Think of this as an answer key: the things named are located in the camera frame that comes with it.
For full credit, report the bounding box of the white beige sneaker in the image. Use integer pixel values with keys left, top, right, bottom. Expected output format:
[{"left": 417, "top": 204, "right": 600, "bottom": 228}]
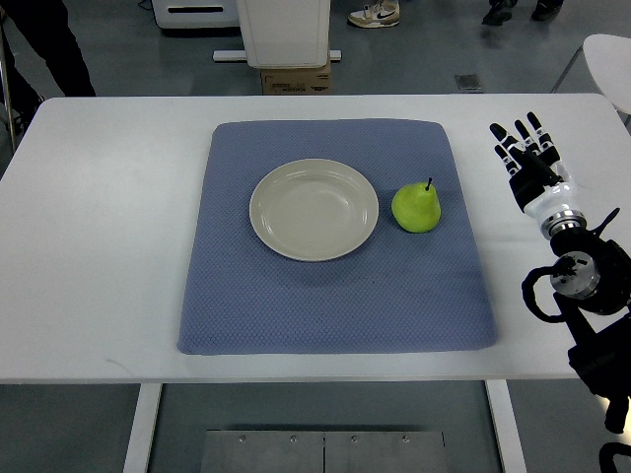
[{"left": 347, "top": 1, "right": 400, "bottom": 29}]

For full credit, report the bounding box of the white pedestal column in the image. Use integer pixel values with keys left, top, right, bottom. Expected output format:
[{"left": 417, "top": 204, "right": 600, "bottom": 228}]
[{"left": 213, "top": 0, "right": 342, "bottom": 69}]

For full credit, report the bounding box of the green pear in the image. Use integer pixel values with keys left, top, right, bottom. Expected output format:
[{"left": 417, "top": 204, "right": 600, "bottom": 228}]
[{"left": 390, "top": 177, "right": 442, "bottom": 234}]

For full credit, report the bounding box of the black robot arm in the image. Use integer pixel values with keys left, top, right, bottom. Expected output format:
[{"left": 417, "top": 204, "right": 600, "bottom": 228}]
[{"left": 522, "top": 209, "right": 630, "bottom": 435}]

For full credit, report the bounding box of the grey metal floor plate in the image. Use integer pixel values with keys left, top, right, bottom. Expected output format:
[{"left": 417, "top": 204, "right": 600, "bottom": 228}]
[{"left": 201, "top": 431, "right": 448, "bottom": 472}]

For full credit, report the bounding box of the person in black trousers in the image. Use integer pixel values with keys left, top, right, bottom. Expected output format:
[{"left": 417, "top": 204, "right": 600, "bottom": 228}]
[{"left": 0, "top": 0, "right": 98, "bottom": 107}]

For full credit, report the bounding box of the black shoes pair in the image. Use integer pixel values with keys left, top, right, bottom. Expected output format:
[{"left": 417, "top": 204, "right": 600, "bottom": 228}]
[{"left": 481, "top": 0, "right": 565, "bottom": 27}]

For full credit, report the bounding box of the cardboard box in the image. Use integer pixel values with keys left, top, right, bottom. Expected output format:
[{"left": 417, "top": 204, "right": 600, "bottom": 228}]
[{"left": 260, "top": 61, "right": 332, "bottom": 96}]

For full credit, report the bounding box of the blue woven placemat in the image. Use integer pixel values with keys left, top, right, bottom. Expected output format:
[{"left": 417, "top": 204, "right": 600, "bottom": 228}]
[{"left": 177, "top": 118, "right": 497, "bottom": 355}]

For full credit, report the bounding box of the right white table leg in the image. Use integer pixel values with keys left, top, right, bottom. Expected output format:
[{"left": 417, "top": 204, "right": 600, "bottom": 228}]
[{"left": 484, "top": 379, "right": 527, "bottom": 473}]

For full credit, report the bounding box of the white table leg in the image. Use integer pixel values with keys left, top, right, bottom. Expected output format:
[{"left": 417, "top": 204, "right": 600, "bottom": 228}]
[
  {"left": 484, "top": 379, "right": 527, "bottom": 473},
  {"left": 122, "top": 383, "right": 163, "bottom": 473}
]

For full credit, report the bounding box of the left white table leg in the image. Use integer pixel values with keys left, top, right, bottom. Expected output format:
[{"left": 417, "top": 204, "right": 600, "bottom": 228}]
[{"left": 122, "top": 383, "right": 163, "bottom": 473}]

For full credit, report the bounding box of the white round side table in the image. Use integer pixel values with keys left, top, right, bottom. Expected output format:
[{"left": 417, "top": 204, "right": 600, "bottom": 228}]
[{"left": 549, "top": 34, "right": 631, "bottom": 117}]

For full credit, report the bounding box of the small floor socket cover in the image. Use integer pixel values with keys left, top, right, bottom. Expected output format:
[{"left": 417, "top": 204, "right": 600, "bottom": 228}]
[{"left": 455, "top": 74, "right": 482, "bottom": 92}]

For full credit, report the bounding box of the beige ceramic plate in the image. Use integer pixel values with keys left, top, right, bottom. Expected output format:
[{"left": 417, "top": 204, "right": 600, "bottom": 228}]
[{"left": 249, "top": 159, "right": 380, "bottom": 262}]

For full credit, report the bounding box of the white appliance with slot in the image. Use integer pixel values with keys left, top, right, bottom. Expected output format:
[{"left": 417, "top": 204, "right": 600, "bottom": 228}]
[{"left": 151, "top": 0, "right": 241, "bottom": 35}]

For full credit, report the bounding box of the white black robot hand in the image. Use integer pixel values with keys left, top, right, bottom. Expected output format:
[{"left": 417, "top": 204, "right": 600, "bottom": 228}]
[{"left": 489, "top": 112, "right": 587, "bottom": 239}]

